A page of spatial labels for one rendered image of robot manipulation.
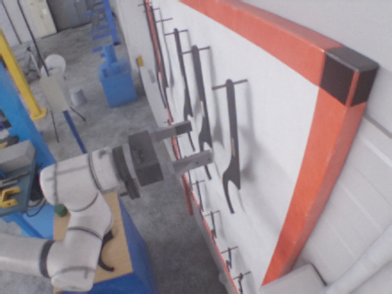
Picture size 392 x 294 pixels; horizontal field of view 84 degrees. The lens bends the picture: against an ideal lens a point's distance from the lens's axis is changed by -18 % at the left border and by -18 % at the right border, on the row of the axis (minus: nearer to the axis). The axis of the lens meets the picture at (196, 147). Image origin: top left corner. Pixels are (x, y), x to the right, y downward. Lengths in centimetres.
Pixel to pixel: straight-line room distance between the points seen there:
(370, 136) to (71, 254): 56
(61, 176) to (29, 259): 20
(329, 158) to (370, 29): 17
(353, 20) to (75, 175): 52
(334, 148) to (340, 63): 11
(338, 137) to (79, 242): 51
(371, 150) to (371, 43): 14
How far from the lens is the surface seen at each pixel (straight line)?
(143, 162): 50
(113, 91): 484
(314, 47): 35
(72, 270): 56
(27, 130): 300
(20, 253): 63
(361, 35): 35
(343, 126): 34
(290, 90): 42
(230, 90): 53
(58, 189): 55
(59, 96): 293
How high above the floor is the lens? 252
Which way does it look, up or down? 43 degrees down
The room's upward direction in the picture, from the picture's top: 8 degrees counter-clockwise
